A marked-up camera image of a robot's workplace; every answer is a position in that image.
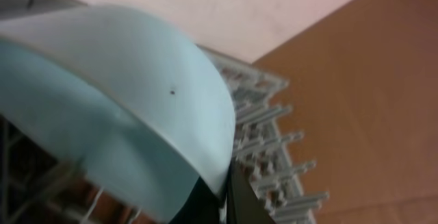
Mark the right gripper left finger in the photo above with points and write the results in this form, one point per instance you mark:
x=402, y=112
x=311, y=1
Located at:
x=202, y=207

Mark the light blue bowl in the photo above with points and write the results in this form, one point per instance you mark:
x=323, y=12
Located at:
x=105, y=27

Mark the grey dishwasher rack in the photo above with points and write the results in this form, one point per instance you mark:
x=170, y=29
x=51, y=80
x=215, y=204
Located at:
x=267, y=142

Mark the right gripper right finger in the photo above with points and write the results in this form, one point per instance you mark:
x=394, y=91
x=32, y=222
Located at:
x=243, y=206

